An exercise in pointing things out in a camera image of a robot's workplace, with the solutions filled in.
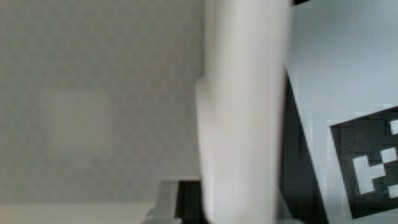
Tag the white sheet with fiducial markers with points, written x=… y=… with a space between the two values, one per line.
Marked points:
x=339 y=139

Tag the large white drawer cabinet box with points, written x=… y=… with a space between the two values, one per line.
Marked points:
x=140 y=100

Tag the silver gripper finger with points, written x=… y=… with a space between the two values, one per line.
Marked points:
x=161 y=213

